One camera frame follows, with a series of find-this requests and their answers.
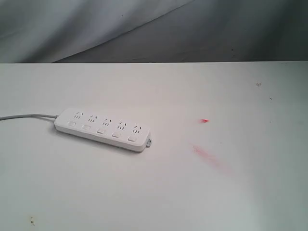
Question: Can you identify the white five-socket power strip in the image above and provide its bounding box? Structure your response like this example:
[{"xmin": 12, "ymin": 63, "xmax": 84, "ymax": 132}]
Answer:
[{"xmin": 54, "ymin": 108, "xmax": 153, "ymax": 153}]

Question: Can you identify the gray cable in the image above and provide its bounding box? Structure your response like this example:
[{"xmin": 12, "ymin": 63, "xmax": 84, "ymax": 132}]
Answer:
[{"xmin": 0, "ymin": 114, "xmax": 59, "ymax": 122}]

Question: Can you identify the grey backdrop cloth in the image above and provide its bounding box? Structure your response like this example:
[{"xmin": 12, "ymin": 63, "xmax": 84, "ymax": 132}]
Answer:
[{"xmin": 0, "ymin": 0, "xmax": 308, "ymax": 63}]

